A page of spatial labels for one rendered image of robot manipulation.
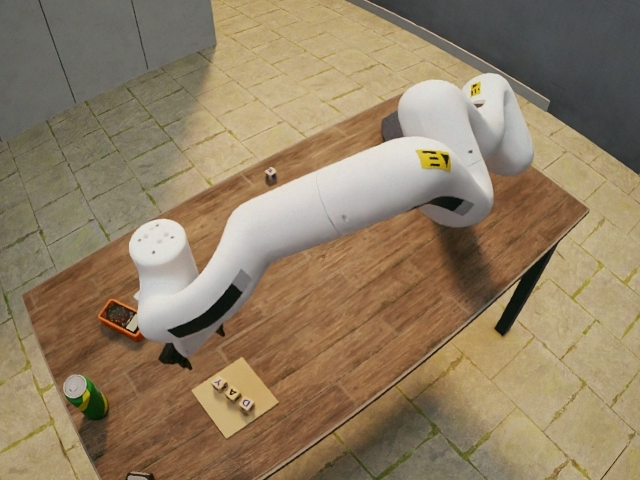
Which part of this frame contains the green and yellow drink can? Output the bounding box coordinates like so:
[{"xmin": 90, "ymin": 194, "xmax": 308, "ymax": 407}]
[{"xmin": 64, "ymin": 374, "xmax": 108, "ymax": 419}]

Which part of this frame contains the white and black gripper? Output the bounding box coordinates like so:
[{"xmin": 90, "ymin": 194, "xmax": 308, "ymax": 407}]
[{"xmin": 158, "ymin": 324, "xmax": 225, "ymax": 371}]

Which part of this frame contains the beige square mat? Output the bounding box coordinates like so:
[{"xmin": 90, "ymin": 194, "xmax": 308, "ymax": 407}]
[{"xmin": 191, "ymin": 357, "xmax": 279, "ymax": 439}]

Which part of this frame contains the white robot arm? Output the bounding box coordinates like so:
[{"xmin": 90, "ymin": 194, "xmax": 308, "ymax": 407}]
[{"xmin": 129, "ymin": 73, "xmax": 534, "ymax": 343}]

